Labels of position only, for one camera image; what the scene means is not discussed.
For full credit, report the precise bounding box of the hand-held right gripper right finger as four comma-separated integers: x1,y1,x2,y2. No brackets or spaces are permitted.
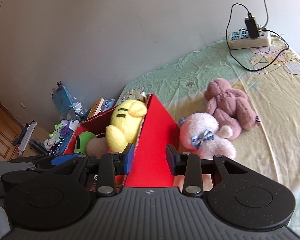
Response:
166,144,250,197

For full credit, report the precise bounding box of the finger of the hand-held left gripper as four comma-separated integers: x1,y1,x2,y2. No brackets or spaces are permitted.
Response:
9,154,88,173

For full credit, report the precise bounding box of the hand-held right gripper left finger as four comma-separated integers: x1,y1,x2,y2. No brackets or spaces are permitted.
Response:
41,143,136,197

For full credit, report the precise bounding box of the red cardboard box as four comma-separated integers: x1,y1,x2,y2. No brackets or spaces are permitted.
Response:
62,94,180,188

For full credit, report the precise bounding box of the green plush toy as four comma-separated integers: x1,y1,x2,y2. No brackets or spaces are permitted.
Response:
74,131,109,159

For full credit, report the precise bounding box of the yellow tiger plush toy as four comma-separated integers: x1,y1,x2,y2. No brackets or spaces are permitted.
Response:
105,99,148,153

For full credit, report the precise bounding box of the purple plush bear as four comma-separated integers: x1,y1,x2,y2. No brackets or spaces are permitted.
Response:
204,78,261,140

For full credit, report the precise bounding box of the small black white toy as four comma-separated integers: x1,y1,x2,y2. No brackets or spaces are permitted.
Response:
44,139,56,151

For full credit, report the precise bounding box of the black cylindrical object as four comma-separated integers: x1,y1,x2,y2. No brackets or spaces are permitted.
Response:
28,139,50,155

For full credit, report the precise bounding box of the purple toy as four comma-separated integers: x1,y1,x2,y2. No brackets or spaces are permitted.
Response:
60,123,74,137

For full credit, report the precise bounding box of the small green frog toy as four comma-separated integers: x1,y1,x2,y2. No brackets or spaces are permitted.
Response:
49,124,63,138

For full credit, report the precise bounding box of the wooden cabinet door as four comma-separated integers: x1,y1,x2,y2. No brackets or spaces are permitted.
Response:
0,90,24,161

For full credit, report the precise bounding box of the white papers bundle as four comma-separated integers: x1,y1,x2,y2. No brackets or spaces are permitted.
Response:
12,120,37,156

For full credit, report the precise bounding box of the clear plastic bag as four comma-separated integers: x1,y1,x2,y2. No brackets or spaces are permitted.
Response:
72,102,86,117

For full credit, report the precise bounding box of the blue booklet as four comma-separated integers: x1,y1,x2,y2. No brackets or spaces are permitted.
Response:
102,99,115,111

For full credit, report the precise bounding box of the yellow book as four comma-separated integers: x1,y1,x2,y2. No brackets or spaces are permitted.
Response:
86,97,105,119

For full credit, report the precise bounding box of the blue bag with clips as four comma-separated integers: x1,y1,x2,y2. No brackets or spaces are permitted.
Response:
51,81,77,115

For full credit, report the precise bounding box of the white power strip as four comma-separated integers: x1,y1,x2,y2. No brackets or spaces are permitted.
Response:
227,29,272,50

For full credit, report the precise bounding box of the black charger adapter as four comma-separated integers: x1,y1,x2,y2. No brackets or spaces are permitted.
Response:
244,12,260,39

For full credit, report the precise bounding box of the black charger cable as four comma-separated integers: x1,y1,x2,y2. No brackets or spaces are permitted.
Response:
226,3,290,74

